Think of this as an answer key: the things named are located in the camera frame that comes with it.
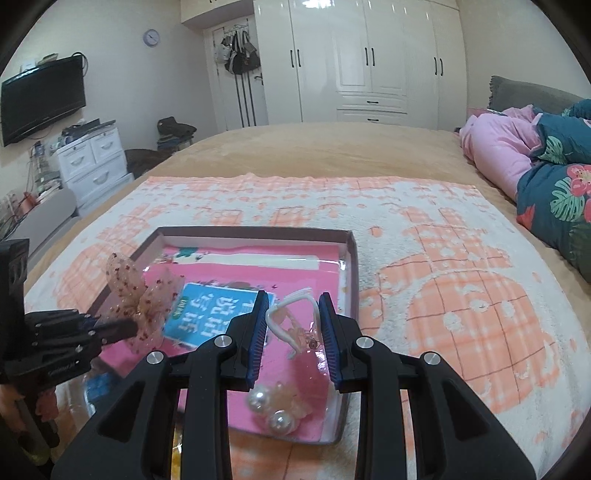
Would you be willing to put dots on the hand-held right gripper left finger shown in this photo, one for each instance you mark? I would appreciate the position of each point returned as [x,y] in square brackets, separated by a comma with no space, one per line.
[256,344]

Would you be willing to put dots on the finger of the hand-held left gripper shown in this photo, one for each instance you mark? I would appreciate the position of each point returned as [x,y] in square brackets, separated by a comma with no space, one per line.
[60,318]
[117,330]

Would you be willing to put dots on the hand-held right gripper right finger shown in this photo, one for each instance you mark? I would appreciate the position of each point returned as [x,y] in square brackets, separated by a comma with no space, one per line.
[330,344]

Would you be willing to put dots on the white hair clip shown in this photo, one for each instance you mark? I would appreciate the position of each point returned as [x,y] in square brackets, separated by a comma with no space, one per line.
[277,330]

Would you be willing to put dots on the lace bow hair clip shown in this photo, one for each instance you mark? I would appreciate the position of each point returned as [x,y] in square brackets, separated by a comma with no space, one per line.
[147,304]

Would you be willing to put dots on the brown cardboard box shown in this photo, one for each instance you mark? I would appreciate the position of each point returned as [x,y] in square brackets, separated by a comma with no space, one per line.
[258,232]

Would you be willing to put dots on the person's left hand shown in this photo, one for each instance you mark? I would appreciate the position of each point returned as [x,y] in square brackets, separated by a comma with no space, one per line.
[47,406]

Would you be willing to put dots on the blue printed card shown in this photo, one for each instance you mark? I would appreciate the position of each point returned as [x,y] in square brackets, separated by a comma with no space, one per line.
[198,314]

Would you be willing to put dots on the orange checked blanket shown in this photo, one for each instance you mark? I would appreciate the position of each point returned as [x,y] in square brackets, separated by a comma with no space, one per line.
[461,300]

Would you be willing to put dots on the white drawer cabinet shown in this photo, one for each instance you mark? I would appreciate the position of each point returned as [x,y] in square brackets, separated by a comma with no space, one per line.
[92,157]

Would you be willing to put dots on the black set-top box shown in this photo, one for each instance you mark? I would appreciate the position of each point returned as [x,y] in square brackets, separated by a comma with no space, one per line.
[87,127]

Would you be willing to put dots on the tan bed cover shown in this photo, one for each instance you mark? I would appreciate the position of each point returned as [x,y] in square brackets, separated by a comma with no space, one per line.
[323,147]

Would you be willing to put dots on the dark bag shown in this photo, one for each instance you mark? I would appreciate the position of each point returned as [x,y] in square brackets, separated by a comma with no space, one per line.
[173,129]

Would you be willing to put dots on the black television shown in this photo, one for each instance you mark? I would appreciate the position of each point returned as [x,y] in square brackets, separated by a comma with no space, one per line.
[41,101]

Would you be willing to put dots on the white door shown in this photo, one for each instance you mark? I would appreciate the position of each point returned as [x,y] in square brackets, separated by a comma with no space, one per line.
[217,92]

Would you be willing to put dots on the pink quilt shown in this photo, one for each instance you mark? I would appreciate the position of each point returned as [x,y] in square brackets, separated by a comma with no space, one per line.
[494,147]

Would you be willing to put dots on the teal floral quilt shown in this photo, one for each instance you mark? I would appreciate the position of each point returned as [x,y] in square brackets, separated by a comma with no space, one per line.
[563,194]

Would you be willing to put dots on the white wardrobe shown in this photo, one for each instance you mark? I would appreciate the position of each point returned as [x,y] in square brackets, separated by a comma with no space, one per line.
[369,69]

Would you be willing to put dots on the hanging bags on door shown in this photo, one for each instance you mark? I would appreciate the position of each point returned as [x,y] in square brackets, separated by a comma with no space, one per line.
[240,57]

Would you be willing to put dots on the round wall clock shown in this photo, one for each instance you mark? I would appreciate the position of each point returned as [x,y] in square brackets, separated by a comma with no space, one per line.
[152,37]

